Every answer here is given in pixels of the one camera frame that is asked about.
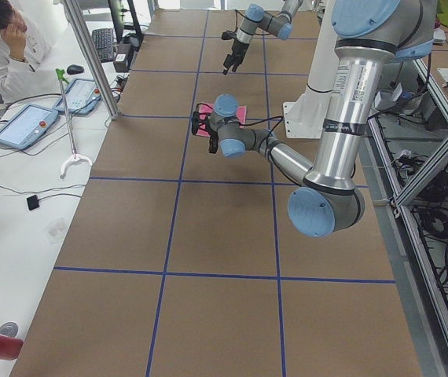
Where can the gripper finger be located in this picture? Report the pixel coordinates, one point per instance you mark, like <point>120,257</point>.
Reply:
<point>226,69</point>
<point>236,66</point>

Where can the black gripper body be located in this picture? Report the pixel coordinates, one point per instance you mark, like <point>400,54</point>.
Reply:
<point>212,144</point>
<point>236,50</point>

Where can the pink grey towel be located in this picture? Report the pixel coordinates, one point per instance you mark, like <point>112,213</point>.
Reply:
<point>208,107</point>

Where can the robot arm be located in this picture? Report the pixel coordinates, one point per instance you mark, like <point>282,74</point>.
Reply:
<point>256,17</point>
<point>369,34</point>

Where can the black monitor stand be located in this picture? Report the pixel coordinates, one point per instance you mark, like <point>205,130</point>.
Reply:
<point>123,13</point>

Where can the black power box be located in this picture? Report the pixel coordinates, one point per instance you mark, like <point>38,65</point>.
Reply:
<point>123,57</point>

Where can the far teach pendant tablet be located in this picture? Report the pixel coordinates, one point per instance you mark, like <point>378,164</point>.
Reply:
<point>82,96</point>

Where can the teach pendant tablet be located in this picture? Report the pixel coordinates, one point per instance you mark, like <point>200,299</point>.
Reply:
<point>27,126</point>
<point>82,96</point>

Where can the black keyboard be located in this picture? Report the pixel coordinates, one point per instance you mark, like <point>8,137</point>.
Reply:
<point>103,41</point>

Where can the black computer mouse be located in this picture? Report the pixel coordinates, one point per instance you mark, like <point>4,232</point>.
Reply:
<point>74,69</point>

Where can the reacher grabber stick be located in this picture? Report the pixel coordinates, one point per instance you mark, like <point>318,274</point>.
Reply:
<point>75,157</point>

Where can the near teach pendant tablet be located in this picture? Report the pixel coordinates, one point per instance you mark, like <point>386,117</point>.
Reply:
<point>27,126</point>

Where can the small black square pad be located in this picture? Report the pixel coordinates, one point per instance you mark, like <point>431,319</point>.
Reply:
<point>33,202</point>

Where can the person in white coat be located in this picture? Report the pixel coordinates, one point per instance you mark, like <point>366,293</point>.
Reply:
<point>23,48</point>

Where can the grey round disc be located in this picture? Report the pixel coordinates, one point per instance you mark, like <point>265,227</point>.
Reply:
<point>9,329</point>

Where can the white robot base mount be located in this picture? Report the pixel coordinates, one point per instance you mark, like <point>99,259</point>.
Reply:
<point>304,117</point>

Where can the aluminium frame post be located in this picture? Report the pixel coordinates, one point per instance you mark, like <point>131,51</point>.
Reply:
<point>82,34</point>

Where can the aluminium frame rack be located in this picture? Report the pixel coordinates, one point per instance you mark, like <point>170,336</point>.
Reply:
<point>405,158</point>

